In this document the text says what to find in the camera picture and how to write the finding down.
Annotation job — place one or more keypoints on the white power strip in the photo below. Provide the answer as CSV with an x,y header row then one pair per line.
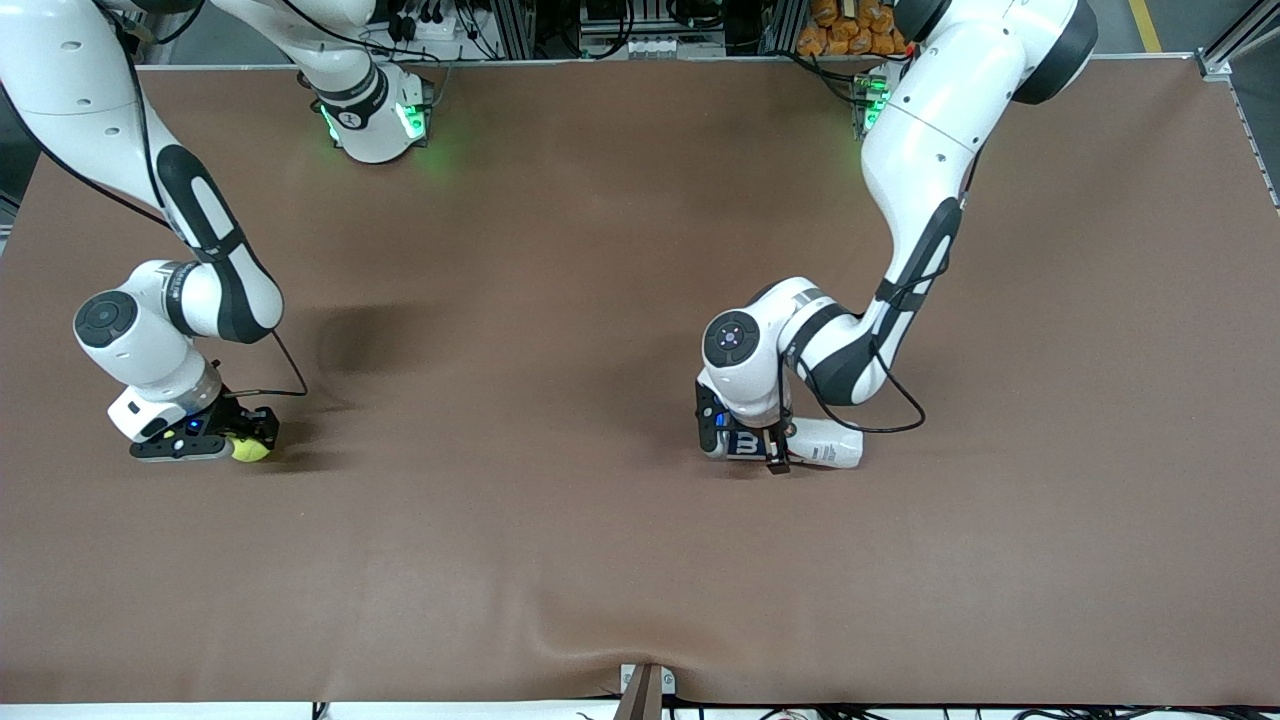
x,y
430,25

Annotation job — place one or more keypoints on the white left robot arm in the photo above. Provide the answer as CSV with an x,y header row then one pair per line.
x,y
930,120

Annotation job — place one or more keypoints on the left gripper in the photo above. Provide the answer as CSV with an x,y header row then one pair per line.
x,y
775,447

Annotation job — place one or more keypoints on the blue white tennis ball can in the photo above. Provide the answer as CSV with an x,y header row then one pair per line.
x,y
825,445

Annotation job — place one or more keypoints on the metal table edge clamp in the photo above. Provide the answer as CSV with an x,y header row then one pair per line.
x,y
645,690

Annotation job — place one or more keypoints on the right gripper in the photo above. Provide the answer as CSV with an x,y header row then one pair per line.
x,y
228,413

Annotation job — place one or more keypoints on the orange packaged items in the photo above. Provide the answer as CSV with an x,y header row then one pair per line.
x,y
840,30

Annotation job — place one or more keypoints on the white connector block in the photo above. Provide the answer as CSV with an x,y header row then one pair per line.
x,y
655,45

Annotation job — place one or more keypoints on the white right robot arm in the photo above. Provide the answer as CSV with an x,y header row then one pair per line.
x,y
60,80

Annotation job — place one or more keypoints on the tennis ball with printed text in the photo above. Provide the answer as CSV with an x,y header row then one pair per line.
x,y
250,451

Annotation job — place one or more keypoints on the aluminium table corner bracket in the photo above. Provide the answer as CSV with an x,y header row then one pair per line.
x,y
1212,65

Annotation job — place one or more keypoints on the brown table mat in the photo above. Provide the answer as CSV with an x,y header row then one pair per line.
x,y
640,550

